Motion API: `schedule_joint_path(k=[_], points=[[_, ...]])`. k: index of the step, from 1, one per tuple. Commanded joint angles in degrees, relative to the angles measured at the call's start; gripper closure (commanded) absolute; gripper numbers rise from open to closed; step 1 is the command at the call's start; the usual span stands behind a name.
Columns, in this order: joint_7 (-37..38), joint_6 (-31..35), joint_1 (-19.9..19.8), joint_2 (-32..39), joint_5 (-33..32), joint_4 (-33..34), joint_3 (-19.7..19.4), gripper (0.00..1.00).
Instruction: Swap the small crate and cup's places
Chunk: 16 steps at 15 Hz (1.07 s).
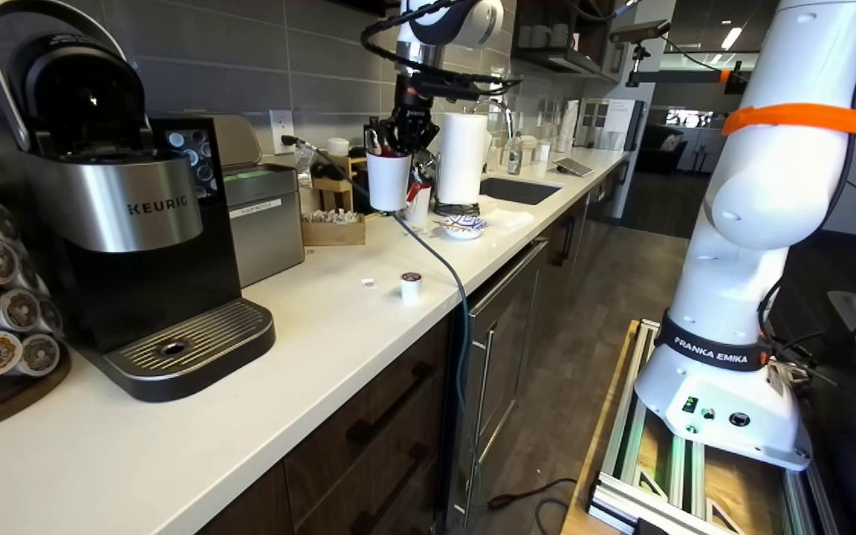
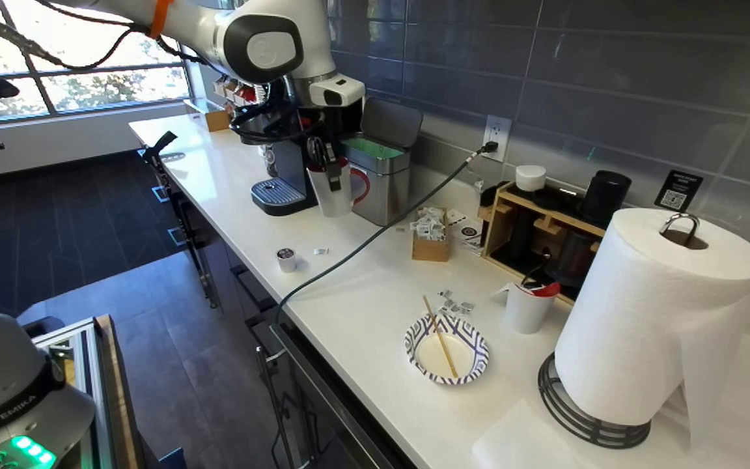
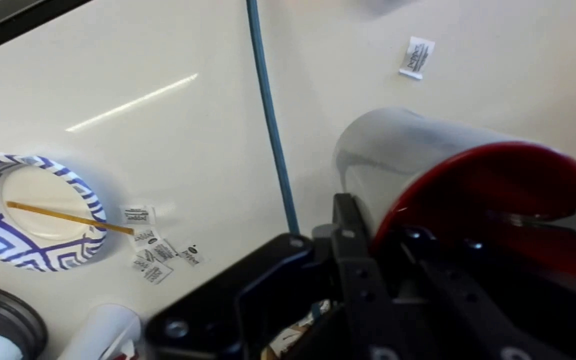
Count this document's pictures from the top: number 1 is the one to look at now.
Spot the white wall socket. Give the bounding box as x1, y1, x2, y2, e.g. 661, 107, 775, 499
270, 109, 296, 155

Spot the wooden drawer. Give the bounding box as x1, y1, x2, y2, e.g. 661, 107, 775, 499
282, 318, 453, 513

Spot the camera on mount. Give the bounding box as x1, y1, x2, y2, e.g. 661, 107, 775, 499
609, 19, 750, 95

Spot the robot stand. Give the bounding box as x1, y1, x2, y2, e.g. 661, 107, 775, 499
560, 290, 856, 535

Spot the patterned bowl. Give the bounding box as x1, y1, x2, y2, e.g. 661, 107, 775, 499
439, 215, 487, 241

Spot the white napkin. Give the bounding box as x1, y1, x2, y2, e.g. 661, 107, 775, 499
481, 207, 535, 230

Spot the small wooden crate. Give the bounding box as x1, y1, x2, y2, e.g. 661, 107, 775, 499
301, 210, 367, 247

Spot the black floor cable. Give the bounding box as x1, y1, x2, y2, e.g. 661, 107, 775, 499
487, 478, 579, 535

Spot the stainless dishwasher door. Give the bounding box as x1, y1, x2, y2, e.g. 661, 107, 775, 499
446, 239, 550, 525

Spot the wooden organiser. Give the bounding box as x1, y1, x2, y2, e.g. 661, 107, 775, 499
309, 152, 369, 216

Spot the short white cup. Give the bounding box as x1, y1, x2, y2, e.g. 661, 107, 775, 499
403, 181, 433, 226

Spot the silver box appliance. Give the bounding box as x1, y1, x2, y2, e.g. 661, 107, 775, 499
209, 114, 307, 288

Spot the dishwasher door handle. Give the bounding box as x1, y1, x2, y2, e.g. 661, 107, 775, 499
468, 240, 549, 318

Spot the sink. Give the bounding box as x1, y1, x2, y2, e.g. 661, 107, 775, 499
479, 176, 564, 207

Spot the black and silver coffee machine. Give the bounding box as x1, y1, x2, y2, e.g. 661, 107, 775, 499
0, 0, 277, 403

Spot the dark drawer handle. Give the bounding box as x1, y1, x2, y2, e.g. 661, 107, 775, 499
348, 443, 435, 535
345, 360, 438, 448

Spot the tap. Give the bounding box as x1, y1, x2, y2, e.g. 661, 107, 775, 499
471, 99, 516, 143

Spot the tall white cup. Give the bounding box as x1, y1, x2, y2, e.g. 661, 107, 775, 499
366, 152, 413, 213

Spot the dark armchair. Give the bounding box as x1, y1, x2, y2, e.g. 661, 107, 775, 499
635, 123, 686, 176

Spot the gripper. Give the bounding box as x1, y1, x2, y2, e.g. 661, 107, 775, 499
380, 74, 441, 157

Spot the paper towel roll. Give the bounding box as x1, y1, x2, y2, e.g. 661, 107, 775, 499
434, 112, 491, 218

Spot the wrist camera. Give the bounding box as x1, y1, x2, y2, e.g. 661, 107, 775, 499
415, 77, 482, 103

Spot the wall shelf with cups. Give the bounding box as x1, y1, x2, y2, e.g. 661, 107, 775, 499
512, 0, 626, 81

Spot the bundle of utensils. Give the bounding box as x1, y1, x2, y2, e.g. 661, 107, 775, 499
365, 125, 401, 158

